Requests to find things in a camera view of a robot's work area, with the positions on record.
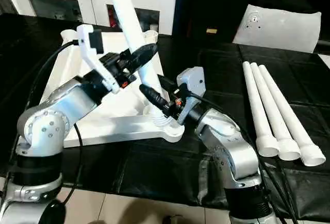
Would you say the white plastic table leg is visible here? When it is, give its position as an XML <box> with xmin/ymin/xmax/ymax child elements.
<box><xmin>242</xmin><ymin>61</ymin><xmax>281</xmax><ymax>158</ymax></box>
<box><xmin>258</xmin><ymin>65</ymin><xmax>326</xmax><ymax>167</ymax></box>
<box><xmin>250</xmin><ymin>63</ymin><xmax>302</xmax><ymax>161</ymax></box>
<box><xmin>103</xmin><ymin>0</ymin><xmax>176</xmax><ymax>127</ymax></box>

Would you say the white plastic table top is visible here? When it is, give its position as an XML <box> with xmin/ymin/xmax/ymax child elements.
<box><xmin>40</xmin><ymin>29</ymin><xmax>186</xmax><ymax>149</ymax></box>

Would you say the black table mat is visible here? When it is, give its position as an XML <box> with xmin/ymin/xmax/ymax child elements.
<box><xmin>0</xmin><ymin>12</ymin><xmax>330</xmax><ymax>221</ymax></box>

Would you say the white cabinet with glass doors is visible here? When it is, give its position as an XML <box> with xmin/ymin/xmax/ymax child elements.
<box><xmin>0</xmin><ymin>0</ymin><xmax>179</xmax><ymax>36</ymax></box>

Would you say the black cabinet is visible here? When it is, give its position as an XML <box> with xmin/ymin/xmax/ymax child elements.
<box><xmin>175</xmin><ymin>0</ymin><xmax>249</xmax><ymax>45</ymax></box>

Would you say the white flat board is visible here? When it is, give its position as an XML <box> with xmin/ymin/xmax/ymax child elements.
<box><xmin>318</xmin><ymin>53</ymin><xmax>330</xmax><ymax>70</ymax></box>

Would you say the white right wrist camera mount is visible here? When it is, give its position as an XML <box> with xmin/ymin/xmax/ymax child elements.
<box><xmin>176</xmin><ymin>66</ymin><xmax>206</xmax><ymax>127</ymax></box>

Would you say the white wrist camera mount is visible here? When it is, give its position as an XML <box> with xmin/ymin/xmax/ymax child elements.
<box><xmin>176</xmin><ymin>66</ymin><xmax>206</xmax><ymax>127</ymax></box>
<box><xmin>75</xmin><ymin>24</ymin><xmax>121</xmax><ymax>94</ymax></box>

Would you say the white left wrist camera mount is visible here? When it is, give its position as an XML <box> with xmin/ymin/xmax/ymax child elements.
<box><xmin>75</xmin><ymin>24</ymin><xmax>121</xmax><ymax>94</ymax></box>

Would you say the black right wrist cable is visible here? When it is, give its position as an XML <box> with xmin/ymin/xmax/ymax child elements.
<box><xmin>185</xmin><ymin>90</ymin><xmax>301</xmax><ymax>224</ymax></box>

